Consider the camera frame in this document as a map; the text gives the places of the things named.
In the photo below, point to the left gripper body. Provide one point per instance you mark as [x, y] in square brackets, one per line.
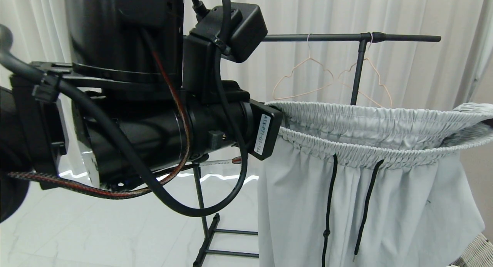
[154, 132]

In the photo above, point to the pink clothes hanger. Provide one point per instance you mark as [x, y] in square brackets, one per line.
[309, 59]
[390, 103]

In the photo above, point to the pale grey shorts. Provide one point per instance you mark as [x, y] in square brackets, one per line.
[404, 220]

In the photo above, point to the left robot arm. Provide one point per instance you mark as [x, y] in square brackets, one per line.
[115, 28]

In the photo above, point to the black clothes rack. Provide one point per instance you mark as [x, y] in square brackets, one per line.
[327, 37]

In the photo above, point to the white laundry basket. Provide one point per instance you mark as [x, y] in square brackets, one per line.
[477, 255]

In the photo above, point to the white curtain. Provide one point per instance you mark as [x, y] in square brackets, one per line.
[346, 9]

